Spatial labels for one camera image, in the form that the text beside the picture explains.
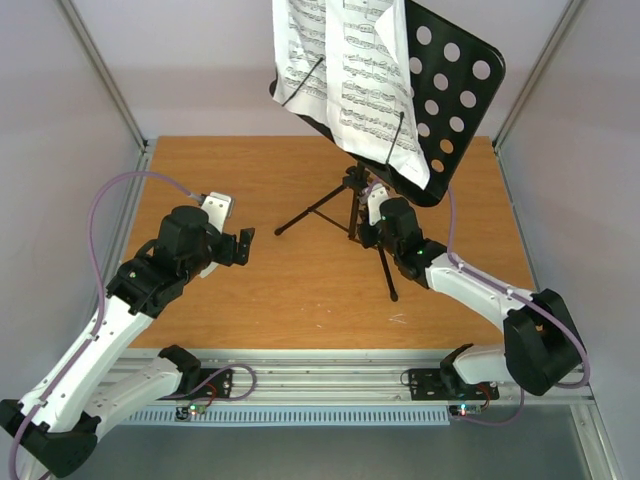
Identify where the white metronome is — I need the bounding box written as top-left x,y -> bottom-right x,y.
199,262 -> 218,278

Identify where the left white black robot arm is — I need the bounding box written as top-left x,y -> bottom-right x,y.
1,206 -> 255,479

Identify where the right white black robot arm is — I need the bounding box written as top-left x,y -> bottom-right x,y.
359,190 -> 590,397

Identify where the white sheet music paper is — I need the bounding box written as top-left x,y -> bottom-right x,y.
272,1 -> 430,189

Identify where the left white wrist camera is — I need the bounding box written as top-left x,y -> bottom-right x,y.
200,192 -> 235,232

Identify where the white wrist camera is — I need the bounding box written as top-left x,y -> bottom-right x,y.
200,192 -> 235,232
363,182 -> 389,226

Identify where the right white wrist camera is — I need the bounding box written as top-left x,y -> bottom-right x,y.
363,182 -> 389,226

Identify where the left aluminium frame post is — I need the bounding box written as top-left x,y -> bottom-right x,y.
54,0 -> 150,156

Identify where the aluminium frame post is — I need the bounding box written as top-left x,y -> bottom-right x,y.
54,0 -> 150,156
491,0 -> 589,151

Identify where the aluminium rail base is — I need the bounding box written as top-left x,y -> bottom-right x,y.
99,348 -> 594,407

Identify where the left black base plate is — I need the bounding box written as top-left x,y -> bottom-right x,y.
167,368 -> 233,401

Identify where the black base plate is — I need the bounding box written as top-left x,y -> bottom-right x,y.
167,368 -> 233,401
400,368 -> 500,401

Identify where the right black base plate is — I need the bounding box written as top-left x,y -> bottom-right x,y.
400,368 -> 500,401

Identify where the grey slotted cable duct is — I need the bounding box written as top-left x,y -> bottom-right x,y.
123,405 -> 449,428

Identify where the right aluminium frame post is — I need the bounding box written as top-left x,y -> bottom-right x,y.
491,0 -> 589,151

